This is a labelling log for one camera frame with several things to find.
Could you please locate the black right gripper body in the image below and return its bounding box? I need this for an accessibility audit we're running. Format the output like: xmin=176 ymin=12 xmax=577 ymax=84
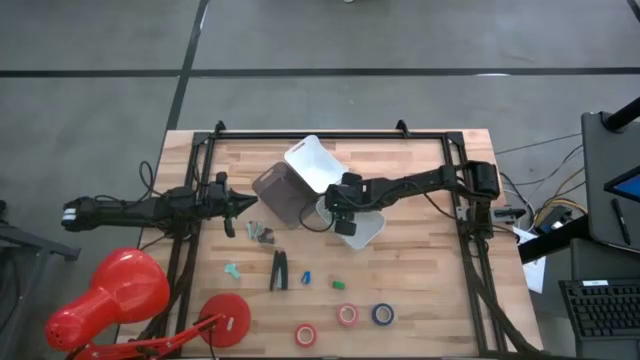
xmin=324 ymin=171 xmax=364 ymax=238

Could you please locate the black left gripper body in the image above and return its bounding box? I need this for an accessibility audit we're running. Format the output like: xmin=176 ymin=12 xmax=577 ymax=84
xmin=202 ymin=172 xmax=237 ymax=239

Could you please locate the large black stapler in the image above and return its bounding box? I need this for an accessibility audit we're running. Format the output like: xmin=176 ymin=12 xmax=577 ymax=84
xmin=269 ymin=249 xmax=290 ymax=293

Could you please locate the pink tape roll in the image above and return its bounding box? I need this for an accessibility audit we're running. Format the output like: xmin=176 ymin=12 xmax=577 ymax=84
xmin=336 ymin=303 xmax=360 ymax=328

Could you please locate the blue tape roll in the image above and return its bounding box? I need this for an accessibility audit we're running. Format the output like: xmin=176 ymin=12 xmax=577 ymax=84
xmin=370 ymin=302 xmax=395 ymax=327

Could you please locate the red tape roll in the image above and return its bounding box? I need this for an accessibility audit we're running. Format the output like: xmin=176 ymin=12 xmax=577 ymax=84
xmin=293 ymin=323 xmax=318 ymax=349

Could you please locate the frosted whitish plastic bin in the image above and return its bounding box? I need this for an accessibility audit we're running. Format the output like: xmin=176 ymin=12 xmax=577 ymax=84
xmin=314 ymin=195 xmax=387 ymax=251

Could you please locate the grey translucent plastic bin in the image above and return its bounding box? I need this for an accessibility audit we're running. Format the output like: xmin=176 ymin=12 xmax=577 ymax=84
xmin=251 ymin=161 xmax=317 ymax=227

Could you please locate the opaque white plastic bin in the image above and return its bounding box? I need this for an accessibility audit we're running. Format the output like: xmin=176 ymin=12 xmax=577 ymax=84
xmin=283 ymin=134 xmax=350 ymax=195

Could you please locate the red desk lamp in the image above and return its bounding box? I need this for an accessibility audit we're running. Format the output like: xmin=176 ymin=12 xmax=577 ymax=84
xmin=44 ymin=246 xmax=252 ymax=360

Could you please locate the dark metal stand leg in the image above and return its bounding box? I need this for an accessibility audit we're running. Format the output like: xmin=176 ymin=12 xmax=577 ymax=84
xmin=0 ymin=199 xmax=81 ymax=262

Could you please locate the white paper sheet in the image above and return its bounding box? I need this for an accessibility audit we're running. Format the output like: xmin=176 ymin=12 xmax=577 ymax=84
xmin=514 ymin=227 xmax=546 ymax=294

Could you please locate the black power adapter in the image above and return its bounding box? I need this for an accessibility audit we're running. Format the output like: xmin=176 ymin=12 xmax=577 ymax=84
xmin=542 ymin=207 xmax=574 ymax=234

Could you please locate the grey side desk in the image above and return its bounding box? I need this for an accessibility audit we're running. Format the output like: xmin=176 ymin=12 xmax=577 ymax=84
xmin=581 ymin=110 xmax=640 ymax=254

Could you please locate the black pen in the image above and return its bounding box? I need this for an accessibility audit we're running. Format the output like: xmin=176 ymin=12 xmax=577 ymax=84
xmin=610 ymin=198 xmax=631 ymax=232

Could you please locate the black computer keyboard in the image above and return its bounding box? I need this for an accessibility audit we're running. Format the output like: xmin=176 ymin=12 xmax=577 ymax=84
xmin=558 ymin=278 xmax=640 ymax=346

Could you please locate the tablet with blue screen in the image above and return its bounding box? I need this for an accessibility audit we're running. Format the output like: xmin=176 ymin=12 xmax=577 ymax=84
xmin=603 ymin=167 xmax=640 ymax=204

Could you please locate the black round pole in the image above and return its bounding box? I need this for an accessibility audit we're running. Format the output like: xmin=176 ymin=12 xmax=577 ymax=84
xmin=601 ymin=97 xmax=640 ymax=133

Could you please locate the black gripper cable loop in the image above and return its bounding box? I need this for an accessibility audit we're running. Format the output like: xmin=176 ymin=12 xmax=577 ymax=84
xmin=298 ymin=199 xmax=334 ymax=234

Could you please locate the black aluminium table frame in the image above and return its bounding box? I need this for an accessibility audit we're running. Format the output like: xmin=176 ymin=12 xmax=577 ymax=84
xmin=169 ymin=119 xmax=501 ymax=357

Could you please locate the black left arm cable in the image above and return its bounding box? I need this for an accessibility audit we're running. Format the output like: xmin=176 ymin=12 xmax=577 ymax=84
xmin=138 ymin=160 xmax=157 ymax=197

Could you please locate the yellow cable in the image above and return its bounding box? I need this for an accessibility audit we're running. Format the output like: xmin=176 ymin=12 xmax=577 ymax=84
xmin=533 ymin=168 xmax=586 ymax=226

